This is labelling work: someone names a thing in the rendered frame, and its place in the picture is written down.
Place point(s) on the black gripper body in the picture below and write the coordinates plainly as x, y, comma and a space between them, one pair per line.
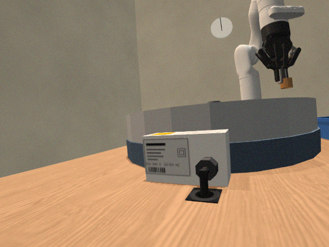
276, 32

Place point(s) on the blue open tray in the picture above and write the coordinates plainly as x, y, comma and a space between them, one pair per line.
323, 124

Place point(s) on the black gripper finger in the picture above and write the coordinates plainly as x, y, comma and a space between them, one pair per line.
270, 63
286, 61

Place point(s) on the bronze bushing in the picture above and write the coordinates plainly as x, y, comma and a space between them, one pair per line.
287, 83

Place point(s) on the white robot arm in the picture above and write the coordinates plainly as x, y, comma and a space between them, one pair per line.
261, 13

